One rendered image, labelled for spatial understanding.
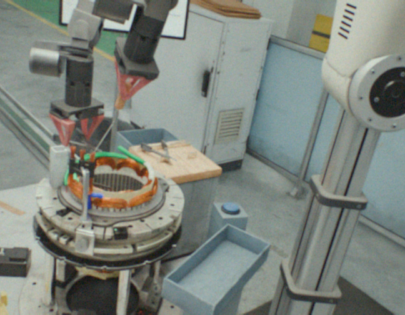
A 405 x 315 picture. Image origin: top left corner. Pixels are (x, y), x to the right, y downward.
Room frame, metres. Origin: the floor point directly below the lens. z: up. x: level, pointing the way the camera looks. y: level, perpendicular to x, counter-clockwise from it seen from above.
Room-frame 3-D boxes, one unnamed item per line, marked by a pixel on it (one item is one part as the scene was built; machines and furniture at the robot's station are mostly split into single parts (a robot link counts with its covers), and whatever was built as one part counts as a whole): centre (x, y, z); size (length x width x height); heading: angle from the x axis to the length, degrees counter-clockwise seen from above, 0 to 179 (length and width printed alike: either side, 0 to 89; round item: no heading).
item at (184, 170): (1.19, 0.07, 1.05); 0.20 x 0.19 x 0.02; 38
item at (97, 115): (0.98, 0.28, 1.21); 0.07 x 0.07 x 0.09; 56
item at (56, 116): (0.95, 0.30, 1.21); 0.07 x 0.07 x 0.09; 56
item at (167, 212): (0.89, 0.18, 1.09); 0.32 x 0.32 x 0.01
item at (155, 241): (0.80, 0.07, 1.05); 0.09 x 0.04 x 0.01; 128
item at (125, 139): (1.31, 0.17, 0.92); 0.17 x 0.11 x 0.28; 128
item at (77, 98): (0.96, 0.29, 1.28); 0.10 x 0.07 x 0.07; 146
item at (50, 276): (0.83, 0.29, 0.91); 0.02 x 0.02 x 0.21
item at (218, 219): (1.01, -0.10, 0.91); 0.07 x 0.07 x 0.25; 23
